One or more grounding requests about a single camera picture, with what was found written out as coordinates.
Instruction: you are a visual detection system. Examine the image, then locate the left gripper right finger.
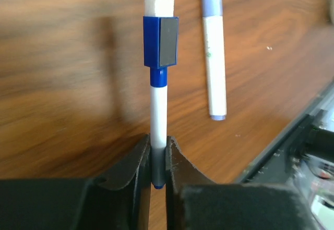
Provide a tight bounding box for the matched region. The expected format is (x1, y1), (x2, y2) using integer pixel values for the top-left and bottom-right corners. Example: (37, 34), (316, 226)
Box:
(165, 137), (317, 229)

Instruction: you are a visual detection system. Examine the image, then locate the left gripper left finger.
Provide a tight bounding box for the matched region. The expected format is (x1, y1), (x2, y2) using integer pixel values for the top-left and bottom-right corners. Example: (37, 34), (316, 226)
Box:
(1, 135), (151, 229)

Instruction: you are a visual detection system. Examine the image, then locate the dark blue pen cap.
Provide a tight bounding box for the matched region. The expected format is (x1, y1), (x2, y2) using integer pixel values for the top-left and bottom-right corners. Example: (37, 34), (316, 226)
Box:
(143, 0), (179, 88)

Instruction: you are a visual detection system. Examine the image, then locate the white marker with purple ink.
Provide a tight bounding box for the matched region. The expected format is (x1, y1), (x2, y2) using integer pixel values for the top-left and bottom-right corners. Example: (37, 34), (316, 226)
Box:
(201, 0), (227, 121)

